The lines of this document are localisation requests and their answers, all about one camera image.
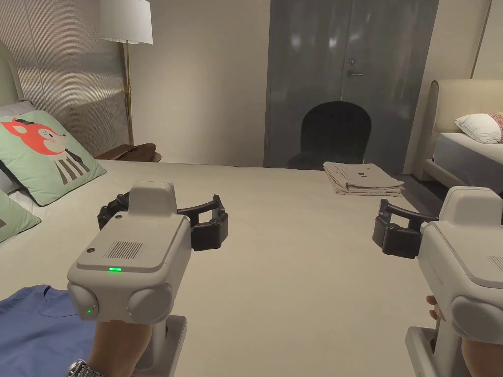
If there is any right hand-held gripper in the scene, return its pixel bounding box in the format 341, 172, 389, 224
372, 186, 503, 377

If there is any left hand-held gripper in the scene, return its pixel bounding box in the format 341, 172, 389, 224
66, 180, 230, 372

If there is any person's left forearm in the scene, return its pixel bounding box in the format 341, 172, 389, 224
66, 358, 97, 377

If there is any person's left hand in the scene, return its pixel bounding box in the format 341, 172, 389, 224
87, 319, 153, 377

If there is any person's right hand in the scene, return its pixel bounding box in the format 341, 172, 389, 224
426, 295, 503, 377

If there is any folded beige cloth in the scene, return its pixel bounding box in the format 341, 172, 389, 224
323, 161, 406, 197

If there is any dark wooden bedside table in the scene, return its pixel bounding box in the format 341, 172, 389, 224
94, 143, 163, 163

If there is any beige bed with headboard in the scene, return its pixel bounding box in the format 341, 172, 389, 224
422, 79, 503, 198

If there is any bed with beige sheet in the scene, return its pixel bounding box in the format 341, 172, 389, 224
0, 159, 503, 377

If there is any black chair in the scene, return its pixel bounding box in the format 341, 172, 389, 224
286, 101, 372, 171

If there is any green cushion with fox print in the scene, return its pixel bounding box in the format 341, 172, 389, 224
0, 109, 107, 207

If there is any white pillow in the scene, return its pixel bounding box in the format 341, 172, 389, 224
454, 113, 503, 144

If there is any pink patterned cushion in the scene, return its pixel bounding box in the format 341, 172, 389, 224
488, 111, 503, 143

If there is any blue shirt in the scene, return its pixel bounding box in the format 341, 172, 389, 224
0, 285, 98, 377

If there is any grey double door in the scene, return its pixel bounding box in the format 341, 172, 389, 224
263, 0, 441, 174

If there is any grey pillow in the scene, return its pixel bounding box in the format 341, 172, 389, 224
0, 99, 37, 118

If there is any floor lamp with white shade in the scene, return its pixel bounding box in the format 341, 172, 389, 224
99, 0, 154, 147

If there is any pale green padded headboard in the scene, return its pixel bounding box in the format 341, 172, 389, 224
0, 39, 25, 104

